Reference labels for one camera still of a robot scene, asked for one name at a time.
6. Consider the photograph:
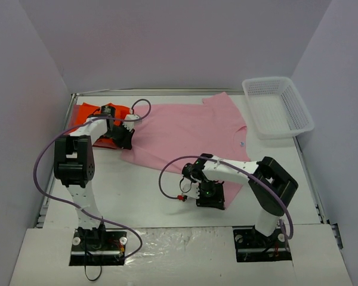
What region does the purple cable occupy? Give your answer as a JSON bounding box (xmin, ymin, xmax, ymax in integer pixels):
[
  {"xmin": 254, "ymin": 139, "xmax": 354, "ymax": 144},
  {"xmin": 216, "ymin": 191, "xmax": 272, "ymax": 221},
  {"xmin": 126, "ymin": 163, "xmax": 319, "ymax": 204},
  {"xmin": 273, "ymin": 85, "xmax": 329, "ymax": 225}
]
[
  {"xmin": 32, "ymin": 99, "xmax": 152, "ymax": 259},
  {"xmin": 158, "ymin": 155, "xmax": 295, "ymax": 251}
]

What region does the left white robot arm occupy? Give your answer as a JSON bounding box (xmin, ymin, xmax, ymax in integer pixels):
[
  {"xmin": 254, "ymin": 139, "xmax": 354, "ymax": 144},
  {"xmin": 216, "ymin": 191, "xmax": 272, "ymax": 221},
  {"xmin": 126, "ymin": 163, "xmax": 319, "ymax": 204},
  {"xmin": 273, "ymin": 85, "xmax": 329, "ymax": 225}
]
[{"xmin": 54, "ymin": 104, "xmax": 140, "ymax": 249}]

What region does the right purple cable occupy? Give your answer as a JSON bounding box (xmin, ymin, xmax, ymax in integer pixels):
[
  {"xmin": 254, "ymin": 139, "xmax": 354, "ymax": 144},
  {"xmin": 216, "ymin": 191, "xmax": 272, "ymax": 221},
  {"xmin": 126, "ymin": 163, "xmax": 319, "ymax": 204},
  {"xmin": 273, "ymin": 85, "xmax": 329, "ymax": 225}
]
[{"xmin": 158, "ymin": 155, "xmax": 295, "ymax": 251}]

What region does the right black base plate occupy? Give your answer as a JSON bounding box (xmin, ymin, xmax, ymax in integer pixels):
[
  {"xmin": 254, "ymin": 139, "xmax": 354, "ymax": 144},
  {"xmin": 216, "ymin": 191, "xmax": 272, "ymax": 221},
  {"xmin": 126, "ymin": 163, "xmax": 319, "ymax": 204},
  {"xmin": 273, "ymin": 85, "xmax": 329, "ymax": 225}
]
[{"xmin": 233, "ymin": 226, "xmax": 292, "ymax": 263}]

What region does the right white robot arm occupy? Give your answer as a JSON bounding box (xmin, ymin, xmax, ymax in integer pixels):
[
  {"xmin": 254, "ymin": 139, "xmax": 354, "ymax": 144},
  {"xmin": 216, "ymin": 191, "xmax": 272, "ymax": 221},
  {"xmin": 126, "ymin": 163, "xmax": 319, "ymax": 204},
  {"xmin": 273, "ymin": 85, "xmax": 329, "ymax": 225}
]
[{"xmin": 182, "ymin": 153, "xmax": 298, "ymax": 246}]

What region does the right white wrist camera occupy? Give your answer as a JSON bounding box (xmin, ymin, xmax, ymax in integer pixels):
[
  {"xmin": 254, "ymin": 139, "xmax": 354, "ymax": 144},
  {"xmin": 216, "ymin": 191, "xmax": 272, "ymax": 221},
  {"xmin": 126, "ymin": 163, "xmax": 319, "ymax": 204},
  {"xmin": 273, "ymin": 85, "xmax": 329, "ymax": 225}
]
[{"xmin": 180, "ymin": 182, "xmax": 200, "ymax": 199}]

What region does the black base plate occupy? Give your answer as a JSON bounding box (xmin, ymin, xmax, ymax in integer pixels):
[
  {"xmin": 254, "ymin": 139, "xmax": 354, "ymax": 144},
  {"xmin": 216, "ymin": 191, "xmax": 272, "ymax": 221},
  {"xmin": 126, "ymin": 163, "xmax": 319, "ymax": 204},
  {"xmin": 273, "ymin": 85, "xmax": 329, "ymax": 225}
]
[
  {"xmin": 69, "ymin": 229, "xmax": 128, "ymax": 266},
  {"xmin": 233, "ymin": 226, "xmax": 292, "ymax": 263}
]

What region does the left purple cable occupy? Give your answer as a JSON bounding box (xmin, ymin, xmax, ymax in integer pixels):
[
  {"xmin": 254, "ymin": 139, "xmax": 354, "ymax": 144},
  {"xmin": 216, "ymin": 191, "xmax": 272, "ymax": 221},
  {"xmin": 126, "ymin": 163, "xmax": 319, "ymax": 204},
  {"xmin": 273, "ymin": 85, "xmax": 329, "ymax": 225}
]
[{"xmin": 32, "ymin": 99, "xmax": 152, "ymax": 259}]

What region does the white plastic basket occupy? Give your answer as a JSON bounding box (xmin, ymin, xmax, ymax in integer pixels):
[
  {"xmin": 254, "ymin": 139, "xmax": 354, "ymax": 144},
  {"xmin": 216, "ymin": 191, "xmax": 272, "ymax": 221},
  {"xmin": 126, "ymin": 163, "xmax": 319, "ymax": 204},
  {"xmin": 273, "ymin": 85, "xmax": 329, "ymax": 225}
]
[{"xmin": 242, "ymin": 76, "xmax": 314, "ymax": 139}]

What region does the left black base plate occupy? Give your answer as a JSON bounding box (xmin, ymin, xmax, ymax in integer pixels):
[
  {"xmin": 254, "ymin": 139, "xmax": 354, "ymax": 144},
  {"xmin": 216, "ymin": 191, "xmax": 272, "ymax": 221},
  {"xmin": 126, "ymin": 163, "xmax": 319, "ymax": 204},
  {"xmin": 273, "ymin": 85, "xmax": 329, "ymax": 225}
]
[{"xmin": 69, "ymin": 229, "xmax": 128, "ymax": 266}]

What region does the folded orange t shirt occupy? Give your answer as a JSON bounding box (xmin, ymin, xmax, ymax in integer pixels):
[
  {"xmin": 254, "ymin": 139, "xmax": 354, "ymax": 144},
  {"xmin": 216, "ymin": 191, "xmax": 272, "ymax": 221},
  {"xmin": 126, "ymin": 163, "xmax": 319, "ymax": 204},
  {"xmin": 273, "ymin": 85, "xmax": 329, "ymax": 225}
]
[{"xmin": 74, "ymin": 102, "xmax": 134, "ymax": 148}]

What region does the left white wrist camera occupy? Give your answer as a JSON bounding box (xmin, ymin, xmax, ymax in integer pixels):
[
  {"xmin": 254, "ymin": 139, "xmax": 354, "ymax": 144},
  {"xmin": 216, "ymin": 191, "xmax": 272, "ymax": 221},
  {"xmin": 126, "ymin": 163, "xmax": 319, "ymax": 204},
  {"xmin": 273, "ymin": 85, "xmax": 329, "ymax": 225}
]
[{"xmin": 122, "ymin": 114, "xmax": 141, "ymax": 132}]

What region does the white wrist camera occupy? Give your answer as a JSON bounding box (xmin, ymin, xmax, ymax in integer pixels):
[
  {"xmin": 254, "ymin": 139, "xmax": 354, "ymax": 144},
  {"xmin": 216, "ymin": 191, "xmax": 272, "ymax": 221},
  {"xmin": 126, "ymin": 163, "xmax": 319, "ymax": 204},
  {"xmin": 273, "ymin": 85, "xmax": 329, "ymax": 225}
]
[
  {"xmin": 122, "ymin": 114, "xmax": 141, "ymax": 132},
  {"xmin": 180, "ymin": 182, "xmax": 200, "ymax": 199}
]

